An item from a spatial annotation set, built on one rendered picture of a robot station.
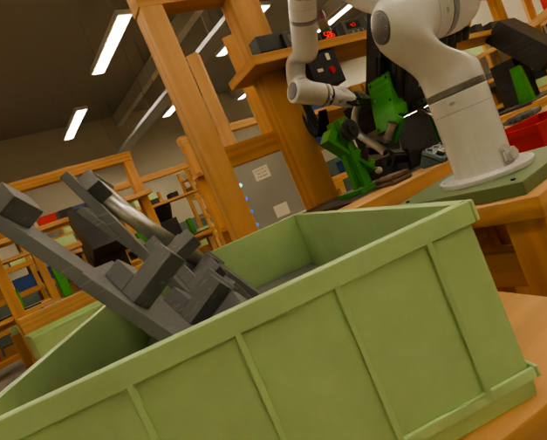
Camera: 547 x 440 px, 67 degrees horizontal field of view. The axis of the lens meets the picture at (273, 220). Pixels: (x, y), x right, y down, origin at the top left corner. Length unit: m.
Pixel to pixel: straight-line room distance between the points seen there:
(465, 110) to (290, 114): 1.03
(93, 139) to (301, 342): 11.69
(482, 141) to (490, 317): 0.60
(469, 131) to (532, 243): 0.25
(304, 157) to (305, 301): 1.52
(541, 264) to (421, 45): 0.46
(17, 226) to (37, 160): 11.13
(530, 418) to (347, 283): 0.18
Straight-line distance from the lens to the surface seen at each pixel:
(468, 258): 0.36
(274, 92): 1.83
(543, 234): 0.83
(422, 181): 1.31
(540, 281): 0.88
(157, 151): 12.31
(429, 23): 0.93
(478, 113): 0.94
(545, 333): 0.51
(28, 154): 11.57
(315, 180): 1.81
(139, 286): 0.40
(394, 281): 0.33
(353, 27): 2.12
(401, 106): 1.71
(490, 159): 0.95
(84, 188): 0.57
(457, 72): 0.94
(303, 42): 1.46
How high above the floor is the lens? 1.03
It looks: 4 degrees down
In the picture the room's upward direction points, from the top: 23 degrees counter-clockwise
